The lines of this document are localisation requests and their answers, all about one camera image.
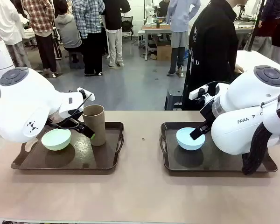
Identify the black office chair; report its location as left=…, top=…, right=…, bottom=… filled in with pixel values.
left=121, top=20, right=133, bottom=40

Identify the person in white trousers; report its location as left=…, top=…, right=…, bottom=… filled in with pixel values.
left=102, top=0, right=131, bottom=67

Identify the pale green bowl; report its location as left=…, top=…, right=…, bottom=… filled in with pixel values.
left=41, top=129, right=72, bottom=151

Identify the seated person in grey hoodie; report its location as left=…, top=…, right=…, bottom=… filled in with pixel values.
left=55, top=0, right=84, bottom=63

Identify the wooden top work table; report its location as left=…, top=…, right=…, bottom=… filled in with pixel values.
left=141, top=24, right=172, bottom=61

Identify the person in white shirt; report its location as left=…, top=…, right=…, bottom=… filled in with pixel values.
left=0, top=0, right=32, bottom=68

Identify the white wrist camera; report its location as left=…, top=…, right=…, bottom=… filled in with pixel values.
left=189, top=85, right=210, bottom=100
left=77, top=88, right=94, bottom=101

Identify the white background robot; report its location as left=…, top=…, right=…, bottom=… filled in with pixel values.
left=143, top=0, right=159, bottom=25

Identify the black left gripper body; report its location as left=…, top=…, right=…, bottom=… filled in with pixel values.
left=46, top=109, right=85, bottom=131

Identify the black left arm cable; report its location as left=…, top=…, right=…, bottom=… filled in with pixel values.
left=48, top=93, right=94, bottom=130

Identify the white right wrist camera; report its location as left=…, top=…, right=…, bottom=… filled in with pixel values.
left=189, top=85, right=210, bottom=100

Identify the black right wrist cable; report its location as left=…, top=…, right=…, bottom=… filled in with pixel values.
left=205, top=80, right=231, bottom=94

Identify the light blue bowl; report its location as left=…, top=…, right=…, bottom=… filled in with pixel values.
left=176, top=127, right=206, bottom=150

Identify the black stand pole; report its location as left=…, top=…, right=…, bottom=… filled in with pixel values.
left=244, top=0, right=266, bottom=52

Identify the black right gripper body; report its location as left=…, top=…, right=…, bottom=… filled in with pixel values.
left=199, top=102, right=217, bottom=128

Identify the person in red plaid shirt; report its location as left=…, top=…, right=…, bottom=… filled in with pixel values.
left=22, top=0, right=58, bottom=77

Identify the dark brown plastic tray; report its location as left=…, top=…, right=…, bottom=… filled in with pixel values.
left=10, top=121, right=125, bottom=175
left=160, top=122, right=278, bottom=177

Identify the person in black hoodie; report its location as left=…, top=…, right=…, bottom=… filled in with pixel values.
left=182, top=0, right=245, bottom=111

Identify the person in light blue shirt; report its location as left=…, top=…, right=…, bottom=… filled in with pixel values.
left=165, top=0, right=201, bottom=77

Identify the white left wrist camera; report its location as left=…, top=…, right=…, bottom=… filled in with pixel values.
left=77, top=88, right=94, bottom=101

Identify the person in blue plaid shirt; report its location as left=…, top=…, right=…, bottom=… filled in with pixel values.
left=71, top=0, right=105, bottom=77

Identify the white air purifier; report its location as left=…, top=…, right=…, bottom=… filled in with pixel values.
left=0, top=39, right=16, bottom=96

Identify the tall brown cup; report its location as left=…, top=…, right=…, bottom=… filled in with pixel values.
left=82, top=105, right=107, bottom=147

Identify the grey plastic stool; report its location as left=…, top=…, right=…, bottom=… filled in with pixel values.
left=164, top=89, right=185, bottom=111

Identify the cardboard box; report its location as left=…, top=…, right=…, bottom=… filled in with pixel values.
left=154, top=38, right=172, bottom=62

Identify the black braided cable bundle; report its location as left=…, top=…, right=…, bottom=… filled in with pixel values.
left=241, top=94, right=280, bottom=175

